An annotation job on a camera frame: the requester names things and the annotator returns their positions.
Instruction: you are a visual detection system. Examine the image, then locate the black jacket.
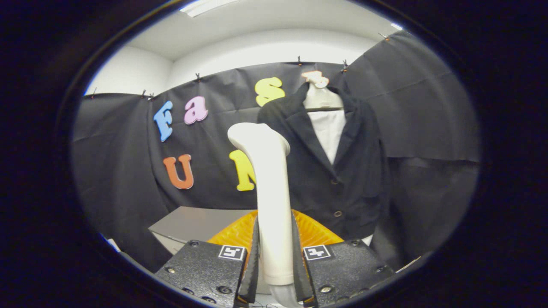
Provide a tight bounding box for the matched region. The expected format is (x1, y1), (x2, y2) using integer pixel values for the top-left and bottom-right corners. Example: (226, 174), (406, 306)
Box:
(257, 81), (391, 246)

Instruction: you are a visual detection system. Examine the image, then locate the white plastic hanger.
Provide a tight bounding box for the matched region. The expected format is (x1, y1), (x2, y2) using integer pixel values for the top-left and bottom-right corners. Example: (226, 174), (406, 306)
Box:
(303, 81), (344, 112)

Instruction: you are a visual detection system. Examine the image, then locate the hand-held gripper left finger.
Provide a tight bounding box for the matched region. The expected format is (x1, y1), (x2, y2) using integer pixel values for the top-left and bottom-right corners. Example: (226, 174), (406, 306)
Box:
(155, 210), (260, 308)

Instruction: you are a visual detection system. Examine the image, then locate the ceiling light panel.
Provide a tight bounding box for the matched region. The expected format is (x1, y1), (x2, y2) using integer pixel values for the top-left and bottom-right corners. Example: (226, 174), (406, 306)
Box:
(180, 0), (240, 18)

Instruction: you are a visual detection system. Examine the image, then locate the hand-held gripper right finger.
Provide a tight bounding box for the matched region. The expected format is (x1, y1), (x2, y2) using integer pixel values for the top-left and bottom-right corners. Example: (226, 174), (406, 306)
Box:
(291, 210), (394, 308)

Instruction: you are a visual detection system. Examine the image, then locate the black backdrop cloth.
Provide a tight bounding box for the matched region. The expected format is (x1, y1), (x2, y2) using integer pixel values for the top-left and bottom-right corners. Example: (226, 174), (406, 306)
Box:
(71, 30), (480, 274)

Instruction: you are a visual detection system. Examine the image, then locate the grey drawer cabinet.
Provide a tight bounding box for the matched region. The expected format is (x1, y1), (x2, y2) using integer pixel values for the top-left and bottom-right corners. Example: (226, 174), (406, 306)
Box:
(148, 206), (257, 256)

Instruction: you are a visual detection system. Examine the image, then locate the white garment steamer head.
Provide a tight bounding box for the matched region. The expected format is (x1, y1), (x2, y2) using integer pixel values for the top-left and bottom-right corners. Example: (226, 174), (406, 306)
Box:
(227, 122), (296, 286)

